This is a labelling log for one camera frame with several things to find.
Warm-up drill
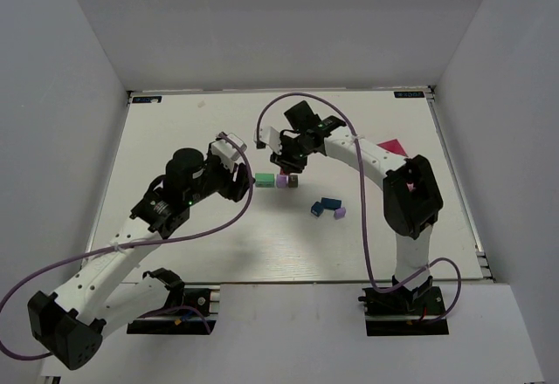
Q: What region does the green rectangular block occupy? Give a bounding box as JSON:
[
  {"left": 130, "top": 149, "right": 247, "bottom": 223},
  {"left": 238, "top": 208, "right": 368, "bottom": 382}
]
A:
[{"left": 254, "top": 173, "right": 275, "bottom": 188}]

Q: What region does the brown cube block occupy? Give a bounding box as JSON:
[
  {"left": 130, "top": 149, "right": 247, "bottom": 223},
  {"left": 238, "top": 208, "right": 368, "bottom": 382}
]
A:
[{"left": 287, "top": 175, "right": 299, "bottom": 189}]

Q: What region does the purple cube block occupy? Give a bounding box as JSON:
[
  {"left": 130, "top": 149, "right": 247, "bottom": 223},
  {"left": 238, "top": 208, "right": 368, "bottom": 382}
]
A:
[{"left": 276, "top": 174, "right": 288, "bottom": 189}]

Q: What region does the blue rectangular block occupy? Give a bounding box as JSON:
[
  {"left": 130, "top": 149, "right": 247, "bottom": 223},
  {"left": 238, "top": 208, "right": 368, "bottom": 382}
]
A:
[{"left": 321, "top": 197, "right": 342, "bottom": 210}]

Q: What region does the blue cube block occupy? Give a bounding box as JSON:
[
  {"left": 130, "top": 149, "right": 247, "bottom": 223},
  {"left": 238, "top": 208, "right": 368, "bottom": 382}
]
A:
[{"left": 310, "top": 202, "right": 324, "bottom": 217}]

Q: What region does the small purple block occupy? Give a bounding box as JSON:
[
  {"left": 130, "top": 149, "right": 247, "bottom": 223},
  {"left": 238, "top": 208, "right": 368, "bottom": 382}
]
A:
[{"left": 334, "top": 207, "right": 346, "bottom": 220}]

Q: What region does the pink plastic box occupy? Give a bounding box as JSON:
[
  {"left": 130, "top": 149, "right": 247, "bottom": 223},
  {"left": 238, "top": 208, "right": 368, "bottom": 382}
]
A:
[{"left": 378, "top": 139, "right": 408, "bottom": 179}]

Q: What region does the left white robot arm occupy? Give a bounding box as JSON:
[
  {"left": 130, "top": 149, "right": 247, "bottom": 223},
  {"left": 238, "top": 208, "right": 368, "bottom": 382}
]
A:
[{"left": 27, "top": 134, "right": 254, "bottom": 371}]

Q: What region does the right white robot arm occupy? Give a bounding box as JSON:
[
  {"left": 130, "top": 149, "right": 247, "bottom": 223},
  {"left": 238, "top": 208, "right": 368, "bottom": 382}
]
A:
[{"left": 254, "top": 94, "right": 443, "bottom": 305}]

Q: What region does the right blue table label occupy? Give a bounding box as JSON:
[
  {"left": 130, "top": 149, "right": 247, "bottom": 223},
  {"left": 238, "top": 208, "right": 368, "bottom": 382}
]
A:
[{"left": 394, "top": 91, "right": 424, "bottom": 99}]

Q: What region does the blue table label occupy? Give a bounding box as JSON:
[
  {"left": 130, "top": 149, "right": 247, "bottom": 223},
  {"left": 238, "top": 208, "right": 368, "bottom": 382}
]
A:
[
  {"left": 131, "top": 96, "right": 162, "bottom": 104},
  {"left": 394, "top": 91, "right": 424, "bottom": 99}
]

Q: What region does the left blue table label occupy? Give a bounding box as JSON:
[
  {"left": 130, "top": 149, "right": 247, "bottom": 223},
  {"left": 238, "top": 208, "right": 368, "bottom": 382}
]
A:
[{"left": 131, "top": 96, "right": 162, "bottom": 104}]

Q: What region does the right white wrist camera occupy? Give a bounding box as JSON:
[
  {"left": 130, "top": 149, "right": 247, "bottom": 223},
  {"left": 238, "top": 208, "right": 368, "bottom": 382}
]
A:
[{"left": 253, "top": 126, "right": 282, "bottom": 154}]

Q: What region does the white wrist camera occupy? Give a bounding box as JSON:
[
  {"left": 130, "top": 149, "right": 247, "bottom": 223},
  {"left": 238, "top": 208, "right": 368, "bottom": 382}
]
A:
[
  {"left": 253, "top": 126, "right": 282, "bottom": 154},
  {"left": 210, "top": 133, "right": 247, "bottom": 173}
]

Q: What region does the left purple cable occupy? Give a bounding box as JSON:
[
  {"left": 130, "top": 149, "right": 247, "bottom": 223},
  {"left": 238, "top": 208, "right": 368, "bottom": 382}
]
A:
[{"left": 0, "top": 134, "right": 255, "bottom": 361}]

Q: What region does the purple cable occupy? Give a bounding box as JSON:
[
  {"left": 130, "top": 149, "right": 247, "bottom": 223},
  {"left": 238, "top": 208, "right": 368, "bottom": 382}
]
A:
[
  {"left": 0, "top": 134, "right": 255, "bottom": 361},
  {"left": 255, "top": 92, "right": 463, "bottom": 325}
]

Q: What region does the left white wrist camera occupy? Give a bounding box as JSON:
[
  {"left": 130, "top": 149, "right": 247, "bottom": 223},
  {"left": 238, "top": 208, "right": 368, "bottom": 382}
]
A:
[{"left": 210, "top": 133, "right": 247, "bottom": 173}]

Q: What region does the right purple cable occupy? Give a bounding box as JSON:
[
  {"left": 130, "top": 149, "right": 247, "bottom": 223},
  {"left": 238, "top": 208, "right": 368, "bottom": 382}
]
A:
[{"left": 255, "top": 92, "right": 463, "bottom": 325}]

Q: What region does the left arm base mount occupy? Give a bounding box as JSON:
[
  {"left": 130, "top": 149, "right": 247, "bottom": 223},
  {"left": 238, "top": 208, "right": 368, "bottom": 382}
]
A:
[{"left": 126, "top": 285, "right": 220, "bottom": 336}]

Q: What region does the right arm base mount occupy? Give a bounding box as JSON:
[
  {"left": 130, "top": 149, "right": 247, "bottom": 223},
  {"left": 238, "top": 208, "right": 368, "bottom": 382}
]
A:
[{"left": 358, "top": 286, "right": 449, "bottom": 337}]

